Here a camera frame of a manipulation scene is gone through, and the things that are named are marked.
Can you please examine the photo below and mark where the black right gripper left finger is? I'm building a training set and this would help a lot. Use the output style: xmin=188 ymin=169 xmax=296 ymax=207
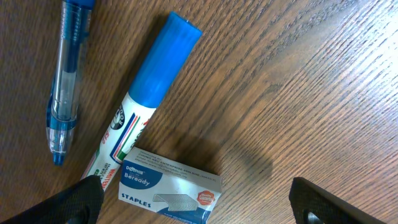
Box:
xmin=4 ymin=175 xmax=104 ymax=224

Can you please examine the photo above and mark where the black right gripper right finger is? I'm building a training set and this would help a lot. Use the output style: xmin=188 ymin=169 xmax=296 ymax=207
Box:
xmin=289 ymin=177 xmax=384 ymax=224

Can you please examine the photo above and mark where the white blue staples box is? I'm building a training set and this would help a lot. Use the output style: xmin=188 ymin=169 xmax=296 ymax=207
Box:
xmin=119 ymin=147 xmax=222 ymax=223

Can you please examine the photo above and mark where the blue ballpoint pen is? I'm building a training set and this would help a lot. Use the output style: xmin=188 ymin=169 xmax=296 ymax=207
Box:
xmin=46 ymin=0 xmax=95 ymax=166

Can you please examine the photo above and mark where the blue white whiteboard marker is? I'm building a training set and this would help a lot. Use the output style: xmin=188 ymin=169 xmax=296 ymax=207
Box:
xmin=82 ymin=12 xmax=202 ymax=189

